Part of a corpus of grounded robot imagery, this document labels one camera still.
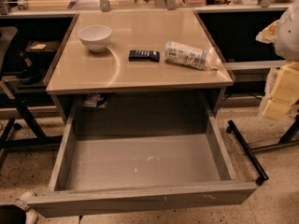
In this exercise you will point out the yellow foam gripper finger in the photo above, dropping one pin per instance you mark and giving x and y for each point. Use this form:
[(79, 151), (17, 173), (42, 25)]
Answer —
[(281, 91)]

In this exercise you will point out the clear plastic bottle blue label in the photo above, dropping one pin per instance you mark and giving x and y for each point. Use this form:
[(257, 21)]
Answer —
[(186, 55)]

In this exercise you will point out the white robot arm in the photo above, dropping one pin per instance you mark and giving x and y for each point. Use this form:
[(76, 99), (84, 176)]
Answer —
[(286, 31)]

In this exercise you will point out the open grey top drawer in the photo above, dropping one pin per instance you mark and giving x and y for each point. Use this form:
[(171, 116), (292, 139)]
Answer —
[(146, 151)]

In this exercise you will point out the black wheeled base bar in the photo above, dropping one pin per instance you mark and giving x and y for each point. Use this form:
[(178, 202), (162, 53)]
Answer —
[(262, 175)]

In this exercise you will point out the grey cabinet desk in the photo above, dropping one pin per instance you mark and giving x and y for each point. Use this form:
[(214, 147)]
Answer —
[(80, 71)]

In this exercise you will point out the dark blue snack packet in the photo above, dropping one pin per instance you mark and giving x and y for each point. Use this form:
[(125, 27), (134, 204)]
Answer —
[(144, 56)]

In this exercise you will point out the white label tag under desk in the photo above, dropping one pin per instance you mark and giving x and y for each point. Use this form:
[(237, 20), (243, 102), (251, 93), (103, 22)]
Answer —
[(91, 100)]

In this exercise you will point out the white ceramic bowl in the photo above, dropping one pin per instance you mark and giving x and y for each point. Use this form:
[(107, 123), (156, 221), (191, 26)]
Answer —
[(95, 37)]

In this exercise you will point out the white shoe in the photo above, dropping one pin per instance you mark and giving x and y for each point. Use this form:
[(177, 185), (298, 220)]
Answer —
[(22, 202)]

